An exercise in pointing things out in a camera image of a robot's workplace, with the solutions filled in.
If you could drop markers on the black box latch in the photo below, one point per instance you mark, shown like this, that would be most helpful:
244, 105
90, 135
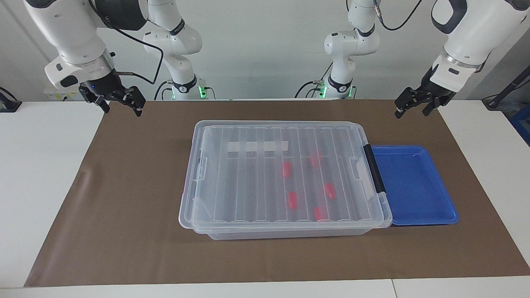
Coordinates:
374, 169

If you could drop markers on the black stand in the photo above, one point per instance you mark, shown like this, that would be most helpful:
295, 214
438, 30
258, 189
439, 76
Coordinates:
507, 89
9, 105

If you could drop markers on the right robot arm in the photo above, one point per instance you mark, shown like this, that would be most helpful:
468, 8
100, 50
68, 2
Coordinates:
74, 37

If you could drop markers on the red block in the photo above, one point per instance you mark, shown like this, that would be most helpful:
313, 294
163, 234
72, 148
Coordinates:
315, 159
329, 190
319, 214
286, 169
292, 200

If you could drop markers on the blue plastic tray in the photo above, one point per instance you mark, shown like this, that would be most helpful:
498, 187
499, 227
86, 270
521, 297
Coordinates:
418, 186

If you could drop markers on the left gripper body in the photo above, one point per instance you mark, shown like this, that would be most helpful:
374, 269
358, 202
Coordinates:
434, 89

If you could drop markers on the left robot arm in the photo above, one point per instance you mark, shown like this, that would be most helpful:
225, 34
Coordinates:
468, 33

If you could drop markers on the clear plastic box lid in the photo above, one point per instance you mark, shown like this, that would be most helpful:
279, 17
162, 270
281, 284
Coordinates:
256, 178

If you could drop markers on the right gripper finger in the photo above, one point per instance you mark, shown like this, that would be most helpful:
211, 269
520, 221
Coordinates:
101, 102
134, 101

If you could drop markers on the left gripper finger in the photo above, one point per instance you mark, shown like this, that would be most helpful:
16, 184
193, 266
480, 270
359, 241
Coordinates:
408, 101
431, 105

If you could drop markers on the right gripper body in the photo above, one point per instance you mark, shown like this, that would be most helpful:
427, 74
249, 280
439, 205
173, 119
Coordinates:
103, 85

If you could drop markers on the clear plastic storage box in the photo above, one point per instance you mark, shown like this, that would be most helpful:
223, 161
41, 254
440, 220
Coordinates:
290, 233

